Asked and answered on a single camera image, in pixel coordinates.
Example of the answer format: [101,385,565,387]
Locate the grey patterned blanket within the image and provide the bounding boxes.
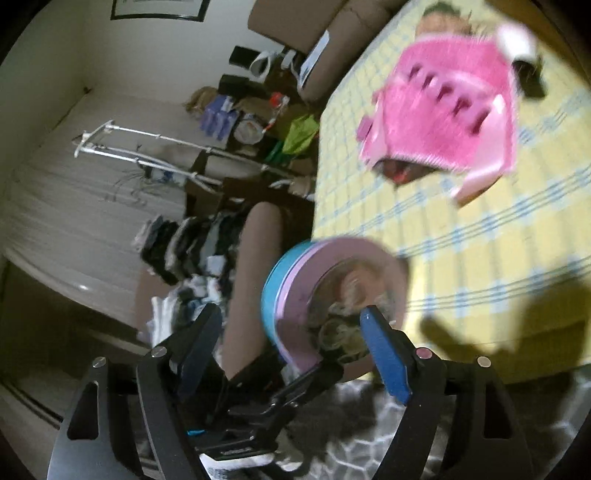
[277,369,591,480]

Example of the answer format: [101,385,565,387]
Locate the red-capped bottle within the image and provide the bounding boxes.
[265,92,291,134]

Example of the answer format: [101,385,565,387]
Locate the white fluffy black-based brush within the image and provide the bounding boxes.
[496,23,548,100]

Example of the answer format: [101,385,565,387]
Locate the green bag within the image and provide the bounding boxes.
[270,113,321,164]

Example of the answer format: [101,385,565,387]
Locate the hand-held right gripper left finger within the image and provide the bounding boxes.
[46,302,229,480]

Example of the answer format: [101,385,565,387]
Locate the brown cushioned wooden chair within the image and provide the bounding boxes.
[185,150,319,374]

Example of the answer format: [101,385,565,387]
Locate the framed wall picture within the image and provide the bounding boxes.
[110,0,211,21]

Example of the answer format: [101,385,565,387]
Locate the brown sofa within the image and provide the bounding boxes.
[247,0,407,102]

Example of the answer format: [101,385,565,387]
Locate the round pink blue tin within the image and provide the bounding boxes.
[261,236,409,377]

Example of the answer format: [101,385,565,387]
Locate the white drying rack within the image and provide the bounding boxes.
[71,120,296,190]

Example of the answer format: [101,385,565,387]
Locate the purple packets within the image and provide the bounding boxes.
[201,95,238,137]

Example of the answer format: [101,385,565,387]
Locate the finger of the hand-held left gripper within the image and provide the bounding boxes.
[224,353,284,407]
[265,355,370,416]

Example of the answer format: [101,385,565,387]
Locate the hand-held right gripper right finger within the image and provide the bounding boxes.
[359,305,541,480]

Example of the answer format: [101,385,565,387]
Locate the pile of clothes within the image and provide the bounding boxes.
[134,215,245,352]

